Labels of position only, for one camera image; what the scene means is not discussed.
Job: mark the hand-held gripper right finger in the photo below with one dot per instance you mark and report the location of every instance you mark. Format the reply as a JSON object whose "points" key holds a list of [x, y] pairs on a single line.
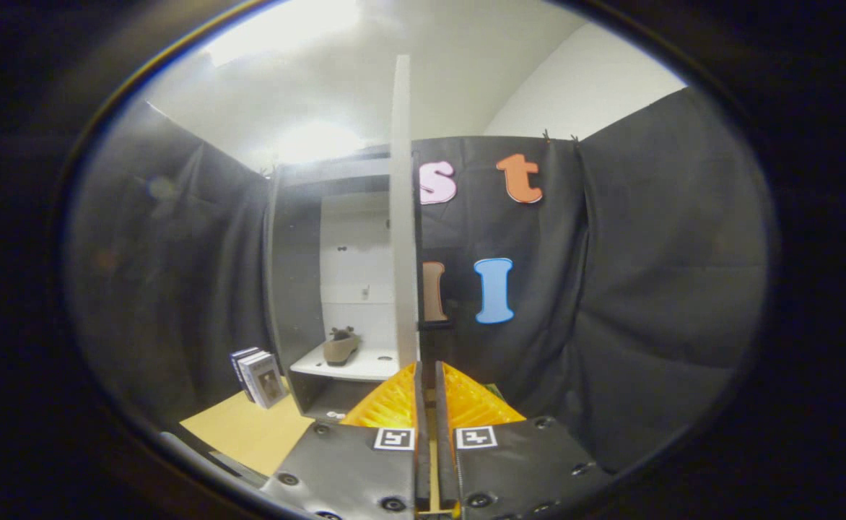
{"points": [[443, 462]]}

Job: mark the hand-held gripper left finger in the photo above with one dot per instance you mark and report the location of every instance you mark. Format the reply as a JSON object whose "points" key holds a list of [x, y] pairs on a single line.
{"points": [[421, 462]]}

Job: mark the brown fluffy shoe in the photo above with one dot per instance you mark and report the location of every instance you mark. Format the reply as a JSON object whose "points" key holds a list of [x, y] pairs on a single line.
{"points": [[340, 350]]}

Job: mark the grey shoe cabinet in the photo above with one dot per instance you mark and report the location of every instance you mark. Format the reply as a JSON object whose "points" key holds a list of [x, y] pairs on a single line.
{"points": [[297, 289]]}

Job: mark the white shoe cabinet door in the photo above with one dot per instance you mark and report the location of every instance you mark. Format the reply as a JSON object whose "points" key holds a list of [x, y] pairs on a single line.
{"points": [[403, 217]]}

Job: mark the grey portrait cover book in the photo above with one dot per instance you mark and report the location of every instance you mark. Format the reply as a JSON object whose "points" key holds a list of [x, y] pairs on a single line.
{"points": [[270, 383]]}

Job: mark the blue spine book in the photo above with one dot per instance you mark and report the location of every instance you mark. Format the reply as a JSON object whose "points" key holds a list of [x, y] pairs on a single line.
{"points": [[247, 377], [236, 363]]}

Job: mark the black backdrop cloth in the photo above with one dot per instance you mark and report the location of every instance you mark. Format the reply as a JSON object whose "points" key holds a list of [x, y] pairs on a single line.
{"points": [[611, 289]]}

